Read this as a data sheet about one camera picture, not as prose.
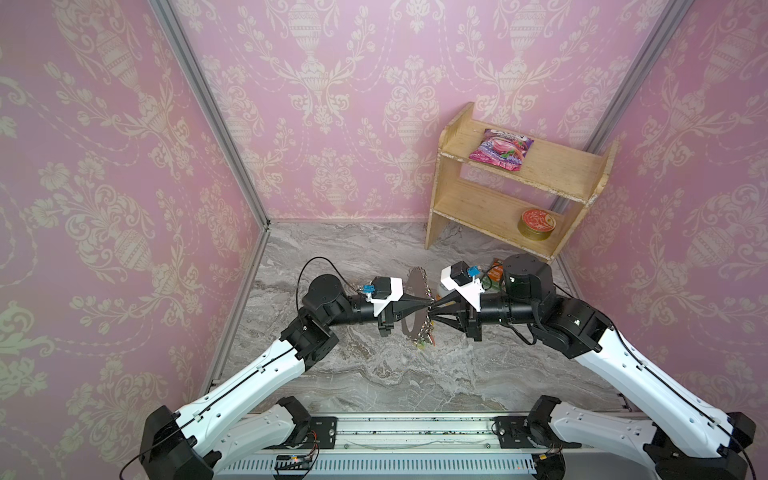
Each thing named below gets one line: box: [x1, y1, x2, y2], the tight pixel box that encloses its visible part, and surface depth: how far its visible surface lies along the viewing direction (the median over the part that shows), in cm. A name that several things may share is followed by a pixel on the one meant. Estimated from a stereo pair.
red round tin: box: [517, 208, 557, 241], surface depth 89 cm
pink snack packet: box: [468, 128, 535, 172], surface depth 76 cm
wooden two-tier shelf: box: [425, 102, 619, 262], surface depth 81 cm
